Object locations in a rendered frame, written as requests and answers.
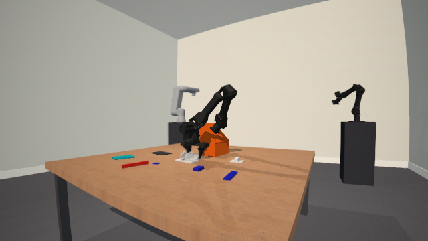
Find blue flat bar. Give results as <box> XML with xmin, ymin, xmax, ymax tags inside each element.
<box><xmin>223</xmin><ymin>171</ymin><xmax>237</xmax><ymax>180</ymax></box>

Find small blue block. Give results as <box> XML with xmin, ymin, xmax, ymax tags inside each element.
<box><xmin>193</xmin><ymin>165</ymin><xmax>204</xmax><ymax>171</ymax></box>

